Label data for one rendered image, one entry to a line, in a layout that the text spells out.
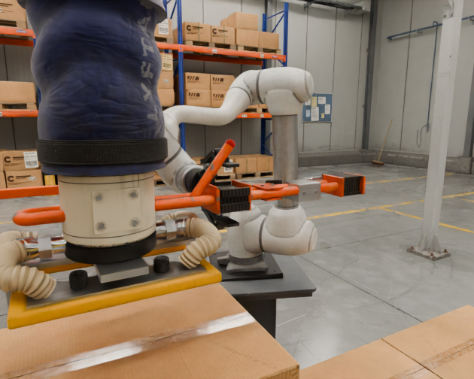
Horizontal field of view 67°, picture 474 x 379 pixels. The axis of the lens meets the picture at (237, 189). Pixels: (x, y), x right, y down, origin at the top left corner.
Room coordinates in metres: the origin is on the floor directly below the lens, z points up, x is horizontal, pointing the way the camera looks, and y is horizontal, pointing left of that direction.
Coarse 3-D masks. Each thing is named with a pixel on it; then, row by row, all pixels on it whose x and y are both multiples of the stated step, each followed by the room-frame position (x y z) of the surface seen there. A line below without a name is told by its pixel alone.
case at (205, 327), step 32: (64, 320) 0.77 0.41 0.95; (96, 320) 0.77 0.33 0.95; (128, 320) 0.77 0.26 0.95; (160, 320) 0.77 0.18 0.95; (192, 320) 0.77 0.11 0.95; (224, 320) 0.77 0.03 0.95; (256, 320) 0.78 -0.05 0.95; (0, 352) 0.66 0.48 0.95; (32, 352) 0.66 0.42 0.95; (64, 352) 0.66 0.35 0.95; (96, 352) 0.66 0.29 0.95; (128, 352) 0.66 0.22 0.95; (160, 352) 0.66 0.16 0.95; (192, 352) 0.66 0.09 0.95; (224, 352) 0.66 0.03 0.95; (256, 352) 0.66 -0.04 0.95
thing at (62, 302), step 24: (168, 264) 0.62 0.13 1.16; (72, 288) 0.54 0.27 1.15; (96, 288) 0.55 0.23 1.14; (120, 288) 0.55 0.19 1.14; (144, 288) 0.56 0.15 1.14; (168, 288) 0.57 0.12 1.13; (192, 288) 0.60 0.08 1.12; (24, 312) 0.48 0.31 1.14; (48, 312) 0.49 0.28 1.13; (72, 312) 0.50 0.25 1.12
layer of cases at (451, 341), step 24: (456, 312) 1.52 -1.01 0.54; (408, 336) 1.33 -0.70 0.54; (432, 336) 1.33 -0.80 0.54; (456, 336) 1.33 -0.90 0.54; (336, 360) 1.18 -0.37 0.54; (360, 360) 1.18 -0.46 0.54; (384, 360) 1.18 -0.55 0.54; (408, 360) 1.18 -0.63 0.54; (432, 360) 1.18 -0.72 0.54; (456, 360) 1.18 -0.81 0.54
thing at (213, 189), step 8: (216, 184) 0.82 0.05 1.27; (224, 184) 0.83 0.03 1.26; (232, 184) 0.83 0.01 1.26; (240, 184) 0.80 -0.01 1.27; (248, 184) 0.77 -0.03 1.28; (208, 192) 0.77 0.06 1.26; (216, 192) 0.74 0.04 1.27; (224, 192) 0.73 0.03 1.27; (232, 192) 0.74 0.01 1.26; (240, 192) 0.75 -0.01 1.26; (248, 192) 0.76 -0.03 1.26; (216, 200) 0.74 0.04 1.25; (224, 200) 0.74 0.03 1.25; (232, 200) 0.75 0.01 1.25; (240, 200) 0.76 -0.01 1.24; (248, 200) 0.77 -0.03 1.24; (208, 208) 0.77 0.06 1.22; (216, 208) 0.74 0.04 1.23; (224, 208) 0.73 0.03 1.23; (232, 208) 0.74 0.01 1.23; (240, 208) 0.75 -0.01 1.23; (248, 208) 0.76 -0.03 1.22
